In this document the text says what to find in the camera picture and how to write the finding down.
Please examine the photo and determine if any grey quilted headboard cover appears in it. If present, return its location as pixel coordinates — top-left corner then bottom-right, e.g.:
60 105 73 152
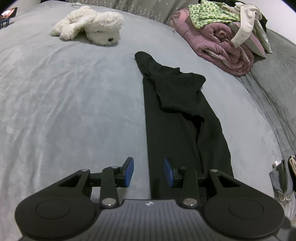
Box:
238 30 295 159

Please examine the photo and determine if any grey star curtain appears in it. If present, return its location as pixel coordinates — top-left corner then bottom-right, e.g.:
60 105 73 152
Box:
68 0 199 24

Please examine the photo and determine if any black garment on pile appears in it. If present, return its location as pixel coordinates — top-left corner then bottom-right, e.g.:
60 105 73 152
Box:
222 0 269 33

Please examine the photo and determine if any grey cloth at right edge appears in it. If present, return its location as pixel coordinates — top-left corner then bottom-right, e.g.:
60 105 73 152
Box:
269 160 293 195

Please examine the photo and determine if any phone on blue stand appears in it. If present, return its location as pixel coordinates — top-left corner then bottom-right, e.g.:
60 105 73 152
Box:
0 7 18 29

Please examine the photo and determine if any cream folded garment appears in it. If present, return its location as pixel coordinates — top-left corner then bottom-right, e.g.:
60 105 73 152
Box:
271 155 296 220

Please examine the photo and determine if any cream white garment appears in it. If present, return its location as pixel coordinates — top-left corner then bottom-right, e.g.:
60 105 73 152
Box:
231 2 261 48

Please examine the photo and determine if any pink rolled quilt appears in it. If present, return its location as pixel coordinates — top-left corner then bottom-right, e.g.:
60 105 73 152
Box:
169 9 254 76

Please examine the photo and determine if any black t-shirt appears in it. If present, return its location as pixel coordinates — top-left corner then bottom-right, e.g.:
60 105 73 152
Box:
134 52 233 199

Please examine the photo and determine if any grey pink pillow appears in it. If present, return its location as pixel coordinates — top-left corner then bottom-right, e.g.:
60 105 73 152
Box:
228 19 273 58

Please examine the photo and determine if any white plush dog toy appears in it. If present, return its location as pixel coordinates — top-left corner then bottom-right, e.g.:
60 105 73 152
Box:
51 6 125 46

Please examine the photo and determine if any green patterned cloth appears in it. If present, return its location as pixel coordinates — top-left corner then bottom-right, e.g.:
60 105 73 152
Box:
189 1 240 29

